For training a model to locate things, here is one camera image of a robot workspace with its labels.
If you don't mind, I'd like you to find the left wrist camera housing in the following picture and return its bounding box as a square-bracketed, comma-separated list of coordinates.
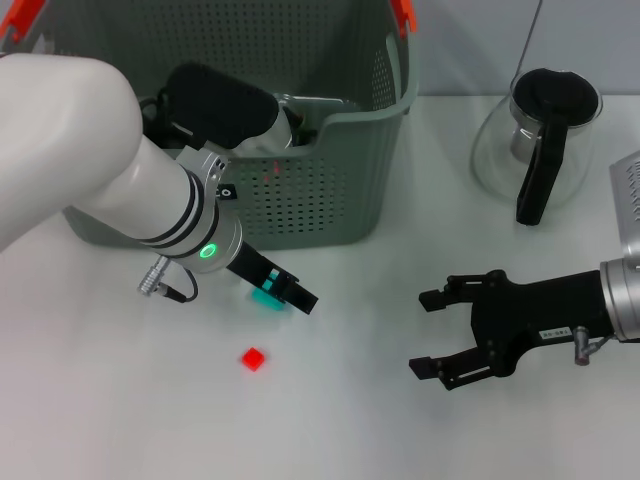
[162, 62, 295, 157]

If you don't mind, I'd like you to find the teal square toy block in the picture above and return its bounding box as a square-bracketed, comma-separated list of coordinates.
[248, 284, 294, 312]

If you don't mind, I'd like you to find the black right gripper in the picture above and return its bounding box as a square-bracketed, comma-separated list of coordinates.
[407, 268, 615, 392]

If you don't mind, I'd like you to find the glass teapot with black handle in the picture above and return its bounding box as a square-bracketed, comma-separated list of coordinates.
[470, 68, 604, 226]

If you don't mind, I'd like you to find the orange bin handle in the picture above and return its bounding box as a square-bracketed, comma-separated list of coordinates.
[391, 0, 419, 40]
[0, 0, 41, 42]

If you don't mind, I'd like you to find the grey-green perforated storage bin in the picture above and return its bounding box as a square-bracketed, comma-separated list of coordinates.
[0, 0, 420, 251]

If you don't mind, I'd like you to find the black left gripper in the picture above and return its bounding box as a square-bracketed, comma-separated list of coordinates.
[225, 241, 320, 316]

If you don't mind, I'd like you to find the right gripper cable silver plug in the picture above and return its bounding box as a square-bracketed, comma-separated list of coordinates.
[572, 324, 617, 367]

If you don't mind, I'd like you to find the small red toy block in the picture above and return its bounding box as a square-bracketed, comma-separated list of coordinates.
[241, 346, 267, 373]

